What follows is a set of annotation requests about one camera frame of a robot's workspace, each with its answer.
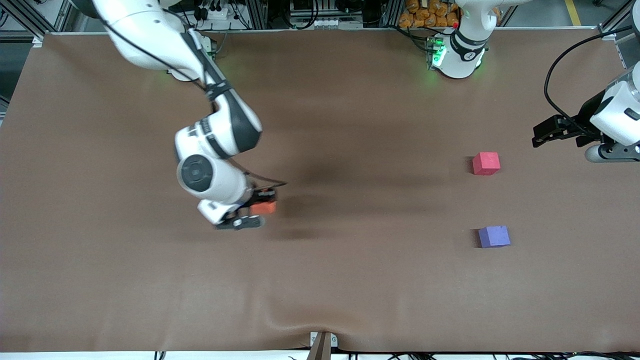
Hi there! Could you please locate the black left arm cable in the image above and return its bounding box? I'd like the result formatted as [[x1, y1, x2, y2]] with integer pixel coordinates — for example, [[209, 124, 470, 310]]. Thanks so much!
[[544, 25, 633, 136]]

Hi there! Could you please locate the metal table edge clamp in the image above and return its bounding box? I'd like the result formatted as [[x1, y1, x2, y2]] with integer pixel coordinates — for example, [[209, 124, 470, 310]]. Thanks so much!
[[309, 331, 339, 360]]

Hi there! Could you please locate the purple foam block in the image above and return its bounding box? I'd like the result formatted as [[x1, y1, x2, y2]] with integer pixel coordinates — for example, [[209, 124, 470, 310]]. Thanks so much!
[[477, 225, 512, 249]]

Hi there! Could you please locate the brown table mat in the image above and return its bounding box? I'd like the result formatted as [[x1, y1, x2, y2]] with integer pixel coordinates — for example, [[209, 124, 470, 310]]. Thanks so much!
[[0, 30, 640, 353]]

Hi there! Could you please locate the white power strip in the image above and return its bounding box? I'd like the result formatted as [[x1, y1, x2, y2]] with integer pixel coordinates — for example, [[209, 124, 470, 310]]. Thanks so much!
[[192, 0, 236, 21]]

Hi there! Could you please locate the aluminium frame post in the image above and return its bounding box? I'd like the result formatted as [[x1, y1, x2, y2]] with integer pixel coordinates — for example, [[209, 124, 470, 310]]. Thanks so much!
[[245, 0, 269, 29]]

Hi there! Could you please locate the red foam block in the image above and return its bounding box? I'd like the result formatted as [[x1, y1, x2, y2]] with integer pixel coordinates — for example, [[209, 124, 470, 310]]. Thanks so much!
[[472, 152, 501, 176]]

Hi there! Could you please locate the pile of orange items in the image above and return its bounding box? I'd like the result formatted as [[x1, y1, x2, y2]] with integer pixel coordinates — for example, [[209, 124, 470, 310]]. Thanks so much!
[[398, 0, 460, 29]]

